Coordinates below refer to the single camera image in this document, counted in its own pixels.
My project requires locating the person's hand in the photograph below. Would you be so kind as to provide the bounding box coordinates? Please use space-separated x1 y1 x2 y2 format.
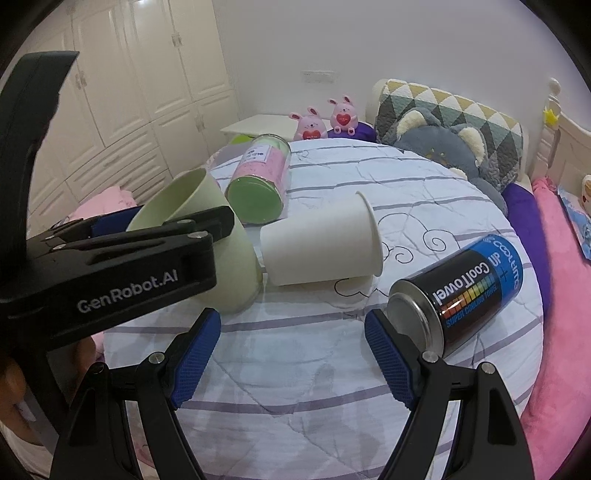
1 332 104 445

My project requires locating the left pink pig plush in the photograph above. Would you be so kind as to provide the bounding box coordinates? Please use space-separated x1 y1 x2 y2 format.
288 107 328 141

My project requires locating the striped white table cloth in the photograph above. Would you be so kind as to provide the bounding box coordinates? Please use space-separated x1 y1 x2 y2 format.
103 138 544 480

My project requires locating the wall socket panel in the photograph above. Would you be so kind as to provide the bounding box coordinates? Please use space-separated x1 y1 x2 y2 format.
301 70 335 84

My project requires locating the light green ceramic cup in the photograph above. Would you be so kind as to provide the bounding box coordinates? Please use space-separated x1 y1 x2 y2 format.
125 167 264 316

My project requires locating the white paper cup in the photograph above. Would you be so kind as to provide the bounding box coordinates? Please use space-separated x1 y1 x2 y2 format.
260 192 384 286

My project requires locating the white wardrobe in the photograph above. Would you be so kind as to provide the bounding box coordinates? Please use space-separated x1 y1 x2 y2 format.
22 0 238 234

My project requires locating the white bed headboard post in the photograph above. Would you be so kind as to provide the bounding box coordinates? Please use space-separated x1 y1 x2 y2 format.
527 78 590 199

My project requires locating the right pink pig plush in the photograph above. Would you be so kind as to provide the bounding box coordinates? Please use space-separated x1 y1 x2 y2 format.
328 95 359 136

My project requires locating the pink fluffy blanket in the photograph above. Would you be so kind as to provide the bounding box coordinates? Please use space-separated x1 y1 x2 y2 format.
521 178 590 479

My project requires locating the pink pig plush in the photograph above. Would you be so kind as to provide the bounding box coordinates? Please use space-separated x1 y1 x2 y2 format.
288 107 328 141
328 95 359 136

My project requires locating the grey blue cat cushion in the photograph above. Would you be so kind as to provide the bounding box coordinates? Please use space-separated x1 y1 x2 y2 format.
392 108 501 192

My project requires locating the triangle pattern pillow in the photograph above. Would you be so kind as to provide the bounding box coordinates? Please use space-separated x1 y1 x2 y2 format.
366 79 528 191

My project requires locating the black blue CoolTowel can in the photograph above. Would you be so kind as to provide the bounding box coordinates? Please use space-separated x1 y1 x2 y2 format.
386 234 523 357

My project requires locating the pink green clear canister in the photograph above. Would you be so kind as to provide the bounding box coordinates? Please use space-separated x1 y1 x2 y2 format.
225 134 291 225

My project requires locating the white bedside table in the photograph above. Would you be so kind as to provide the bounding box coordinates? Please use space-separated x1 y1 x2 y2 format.
221 114 297 141

